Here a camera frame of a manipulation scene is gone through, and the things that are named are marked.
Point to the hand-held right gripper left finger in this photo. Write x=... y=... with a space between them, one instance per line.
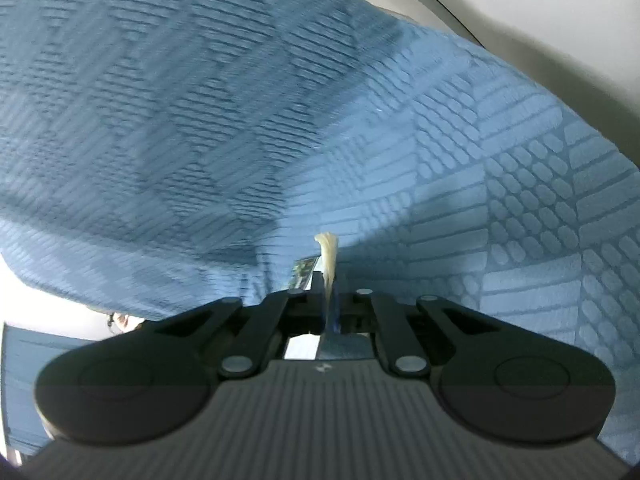
x=300 y=310

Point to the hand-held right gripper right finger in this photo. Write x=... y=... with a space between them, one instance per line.
x=362 y=310

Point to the photo cover booklet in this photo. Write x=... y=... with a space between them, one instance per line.
x=327 y=255

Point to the blue quilted cushion cover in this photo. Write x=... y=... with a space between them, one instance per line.
x=200 y=110

